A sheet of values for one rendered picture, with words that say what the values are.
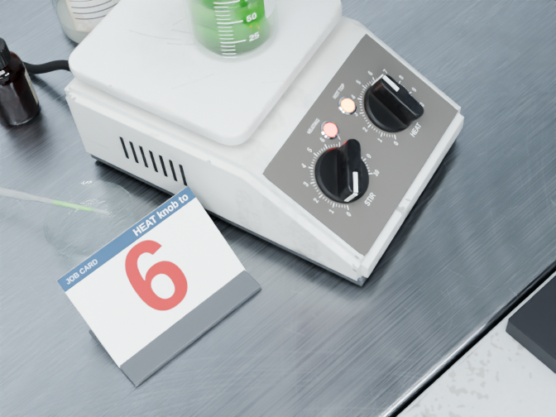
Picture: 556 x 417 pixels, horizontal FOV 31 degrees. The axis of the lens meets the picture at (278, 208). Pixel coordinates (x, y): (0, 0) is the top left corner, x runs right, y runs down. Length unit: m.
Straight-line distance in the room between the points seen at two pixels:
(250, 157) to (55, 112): 0.18
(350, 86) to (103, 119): 0.14
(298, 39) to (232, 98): 0.05
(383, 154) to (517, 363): 0.14
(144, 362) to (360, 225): 0.14
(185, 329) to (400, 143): 0.16
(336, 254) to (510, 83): 0.19
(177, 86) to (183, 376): 0.16
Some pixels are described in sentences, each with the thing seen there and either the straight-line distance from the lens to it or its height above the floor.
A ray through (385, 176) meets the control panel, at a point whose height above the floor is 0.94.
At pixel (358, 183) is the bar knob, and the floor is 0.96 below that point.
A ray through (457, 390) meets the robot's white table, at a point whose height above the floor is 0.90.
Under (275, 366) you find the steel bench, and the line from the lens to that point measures 0.55.
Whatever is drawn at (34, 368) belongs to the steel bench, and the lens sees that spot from 0.58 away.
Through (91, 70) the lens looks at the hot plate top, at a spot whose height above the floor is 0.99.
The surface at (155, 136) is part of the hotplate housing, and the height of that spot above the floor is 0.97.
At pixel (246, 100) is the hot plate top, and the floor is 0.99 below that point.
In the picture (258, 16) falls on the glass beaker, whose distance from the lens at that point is 0.54.
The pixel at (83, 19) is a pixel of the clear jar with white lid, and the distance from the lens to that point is 0.69.
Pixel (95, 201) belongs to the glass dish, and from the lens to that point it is 0.62.
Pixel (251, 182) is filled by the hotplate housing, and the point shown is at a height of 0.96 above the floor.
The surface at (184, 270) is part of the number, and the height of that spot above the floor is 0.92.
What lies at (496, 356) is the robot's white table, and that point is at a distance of 0.55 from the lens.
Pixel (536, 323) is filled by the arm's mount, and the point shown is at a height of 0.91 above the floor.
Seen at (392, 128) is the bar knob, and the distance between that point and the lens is 0.57.
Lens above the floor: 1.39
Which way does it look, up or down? 55 degrees down
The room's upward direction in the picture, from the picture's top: 7 degrees counter-clockwise
